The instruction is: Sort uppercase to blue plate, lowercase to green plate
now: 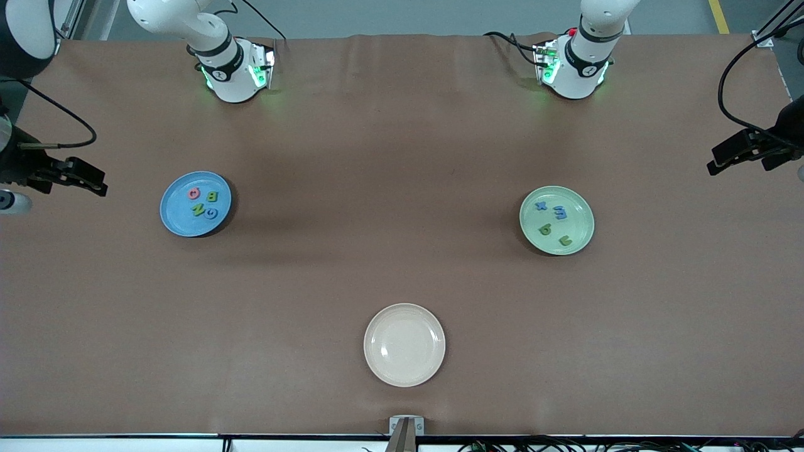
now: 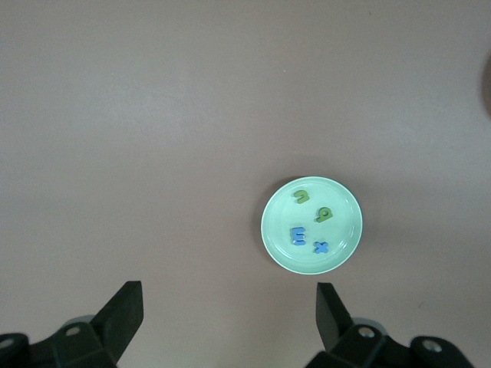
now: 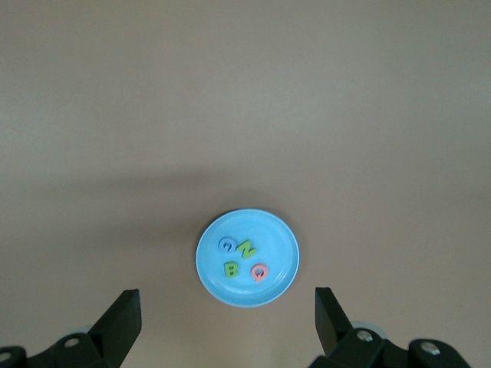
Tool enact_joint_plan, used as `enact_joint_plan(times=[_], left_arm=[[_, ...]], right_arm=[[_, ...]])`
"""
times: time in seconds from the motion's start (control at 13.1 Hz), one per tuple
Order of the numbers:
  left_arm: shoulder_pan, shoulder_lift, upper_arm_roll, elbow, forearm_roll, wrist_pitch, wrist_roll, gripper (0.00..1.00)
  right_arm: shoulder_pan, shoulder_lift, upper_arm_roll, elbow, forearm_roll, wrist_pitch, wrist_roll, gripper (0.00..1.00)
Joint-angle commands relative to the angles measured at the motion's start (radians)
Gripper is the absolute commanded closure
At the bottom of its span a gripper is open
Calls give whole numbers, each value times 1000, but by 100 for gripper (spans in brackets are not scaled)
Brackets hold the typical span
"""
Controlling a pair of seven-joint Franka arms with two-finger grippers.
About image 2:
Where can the green foam letter u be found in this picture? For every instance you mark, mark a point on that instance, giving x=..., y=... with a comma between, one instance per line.
x=307, y=197

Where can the blue foam letter x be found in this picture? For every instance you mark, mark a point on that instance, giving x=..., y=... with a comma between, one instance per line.
x=321, y=247

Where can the brown table cover mat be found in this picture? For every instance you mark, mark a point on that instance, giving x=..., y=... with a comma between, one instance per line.
x=153, y=115

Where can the blue foam letter m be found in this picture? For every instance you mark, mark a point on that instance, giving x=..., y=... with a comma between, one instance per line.
x=294, y=235

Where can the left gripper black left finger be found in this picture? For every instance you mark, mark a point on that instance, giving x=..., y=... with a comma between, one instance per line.
x=96, y=345

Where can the green plate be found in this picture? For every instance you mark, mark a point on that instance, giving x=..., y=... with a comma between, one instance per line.
x=341, y=234

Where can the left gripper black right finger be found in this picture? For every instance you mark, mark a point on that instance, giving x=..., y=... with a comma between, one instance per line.
x=353, y=345

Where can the green foam letter b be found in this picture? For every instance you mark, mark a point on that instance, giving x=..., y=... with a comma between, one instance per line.
x=321, y=218

